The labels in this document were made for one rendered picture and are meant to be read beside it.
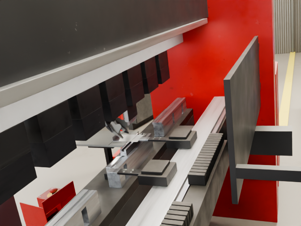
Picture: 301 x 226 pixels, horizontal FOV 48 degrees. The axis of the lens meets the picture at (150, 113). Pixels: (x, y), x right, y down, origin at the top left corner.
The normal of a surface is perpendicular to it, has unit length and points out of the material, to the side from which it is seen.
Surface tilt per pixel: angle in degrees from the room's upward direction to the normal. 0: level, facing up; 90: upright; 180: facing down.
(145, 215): 0
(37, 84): 90
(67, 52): 90
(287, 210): 0
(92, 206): 90
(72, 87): 90
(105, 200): 0
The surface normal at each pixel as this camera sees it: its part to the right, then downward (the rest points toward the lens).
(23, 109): 0.92, -0.01
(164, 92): -0.36, 0.32
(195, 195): -0.13, -0.95
